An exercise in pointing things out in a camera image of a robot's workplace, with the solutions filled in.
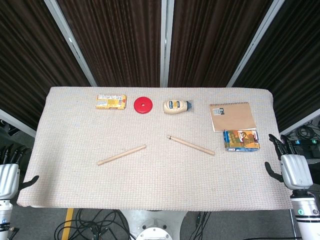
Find yellow floor tape strip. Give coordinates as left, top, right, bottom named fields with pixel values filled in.
left=61, top=208, right=75, bottom=240

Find wooden stick with dark ring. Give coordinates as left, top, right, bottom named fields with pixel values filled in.
left=166, top=135, right=216, bottom=156

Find black floor cable bundle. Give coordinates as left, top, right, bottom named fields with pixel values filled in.
left=186, top=211, right=213, bottom=240
left=54, top=208, right=131, bottom=240

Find tangled black background cables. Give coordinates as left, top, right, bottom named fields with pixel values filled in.
left=294, top=121, right=320, bottom=141

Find grey metal partition post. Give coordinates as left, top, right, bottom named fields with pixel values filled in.
left=226, top=0, right=286, bottom=88
left=159, top=0, right=175, bottom=88
left=43, top=0, right=98, bottom=87

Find beige woven table cloth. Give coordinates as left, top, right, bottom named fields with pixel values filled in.
left=16, top=86, right=294, bottom=210

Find mayonnaise squeeze bottle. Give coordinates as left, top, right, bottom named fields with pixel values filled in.
left=163, top=99, right=194, bottom=115

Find dark brown pleated curtain panel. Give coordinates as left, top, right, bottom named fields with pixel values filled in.
left=0, top=0, right=91, bottom=131
left=56, top=0, right=162, bottom=88
left=232, top=0, right=320, bottom=133
left=167, top=0, right=275, bottom=88

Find yellow snack box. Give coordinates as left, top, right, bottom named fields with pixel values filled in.
left=95, top=93, right=128, bottom=111

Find plain wooden stick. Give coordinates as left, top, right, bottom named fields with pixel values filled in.
left=96, top=144, right=147, bottom=166

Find red round disc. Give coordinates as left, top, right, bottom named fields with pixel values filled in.
left=133, top=96, right=154, bottom=115

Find black power strip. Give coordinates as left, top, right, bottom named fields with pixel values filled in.
left=294, top=138, right=320, bottom=146

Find brown spiral notebook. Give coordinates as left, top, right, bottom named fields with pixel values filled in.
left=209, top=101, right=258, bottom=133

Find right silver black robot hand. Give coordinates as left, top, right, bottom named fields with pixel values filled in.
left=264, top=133, right=314, bottom=191

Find colourful blue orange carton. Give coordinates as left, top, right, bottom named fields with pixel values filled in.
left=223, top=129, right=261, bottom=153

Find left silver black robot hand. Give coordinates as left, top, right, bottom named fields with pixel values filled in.
left=0, top=143, right=40, bottom=200

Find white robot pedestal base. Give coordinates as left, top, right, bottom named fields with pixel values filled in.
left=119, top=209, right=188, bottom=240

